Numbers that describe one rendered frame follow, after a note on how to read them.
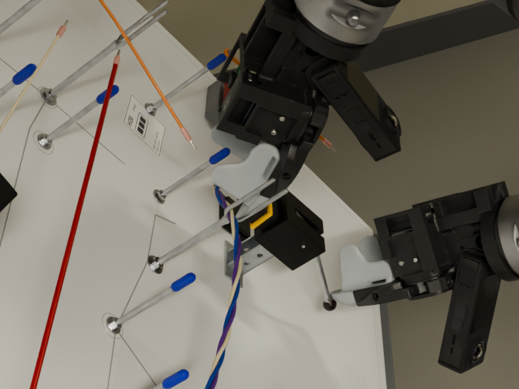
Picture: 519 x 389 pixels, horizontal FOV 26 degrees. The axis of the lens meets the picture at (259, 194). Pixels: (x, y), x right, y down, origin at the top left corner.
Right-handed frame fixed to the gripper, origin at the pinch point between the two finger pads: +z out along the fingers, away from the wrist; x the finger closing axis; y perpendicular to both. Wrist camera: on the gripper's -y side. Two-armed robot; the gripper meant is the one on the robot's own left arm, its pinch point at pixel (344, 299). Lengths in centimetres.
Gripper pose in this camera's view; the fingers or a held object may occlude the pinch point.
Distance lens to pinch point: 111.8
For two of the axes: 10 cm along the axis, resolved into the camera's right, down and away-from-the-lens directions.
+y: -2.9, -9.6, 0.1
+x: -6.3, 1.8, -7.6
